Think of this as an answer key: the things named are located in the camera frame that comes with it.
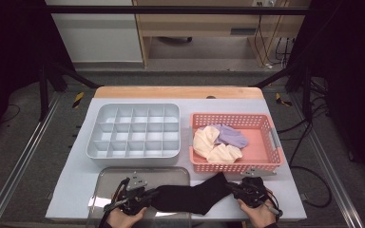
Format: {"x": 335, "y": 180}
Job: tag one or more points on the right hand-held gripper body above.
{"x": 253, "y": 191}

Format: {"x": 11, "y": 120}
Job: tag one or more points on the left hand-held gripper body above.
{"x": 133, "y": 199}

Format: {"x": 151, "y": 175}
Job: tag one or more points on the black sock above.
{"x": 215, "y": 186}
{"x": 187, "y": 196}

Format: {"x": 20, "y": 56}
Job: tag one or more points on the transparent grey box lid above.
{"x": 114, "y": 180}

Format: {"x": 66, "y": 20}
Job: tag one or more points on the cream sock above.
{"x": 225, "y": 154}
{"x": 204, "y": 141}

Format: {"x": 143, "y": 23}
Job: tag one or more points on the white compartment storage box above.
{"x": 133, "y": 162}

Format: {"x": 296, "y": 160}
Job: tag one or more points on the pink plastic basket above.
{"x": 259, "y": 148}

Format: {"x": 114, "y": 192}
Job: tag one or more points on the purple sock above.
{"x": 231, "y": 136}

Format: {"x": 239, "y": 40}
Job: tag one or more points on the person's left hand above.
{"x": 123, "y": 221}

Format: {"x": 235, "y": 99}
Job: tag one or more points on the person's right hand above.
{"x": 259, "y": 218}

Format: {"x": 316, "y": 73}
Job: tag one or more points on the dark round table grommet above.
{"x": 211, "y": 97}

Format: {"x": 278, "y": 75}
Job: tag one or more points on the black yellow striped tape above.
{"x": 78, "y": 99}
{"x": 282, "y": 100}

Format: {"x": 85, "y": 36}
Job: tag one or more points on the black curtain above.
{"x": 6, "y": 47}
{"x": 355, "y": 79}

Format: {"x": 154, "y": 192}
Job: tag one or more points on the white cabinet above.
{"x": 101, "y": 38}

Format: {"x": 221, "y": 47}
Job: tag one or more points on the wooden desk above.
{"x": 202, "y": 23}

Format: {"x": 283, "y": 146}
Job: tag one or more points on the white power strip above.
{"x": 264, "y": 3}

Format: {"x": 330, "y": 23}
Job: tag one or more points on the aluminium rail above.
{"x": 329, "y": 177}
{"x": 19, "y": 171}

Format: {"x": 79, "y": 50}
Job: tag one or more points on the black upright frame post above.
{"x": 307, "y": 95}

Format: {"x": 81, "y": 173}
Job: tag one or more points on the black diagonal frame strut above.
{"x": 76, "y": 77}
{"x": 275, "y": 76}

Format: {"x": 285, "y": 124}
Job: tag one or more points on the black horizontal frame bar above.
{"x": 171, "y": 10}

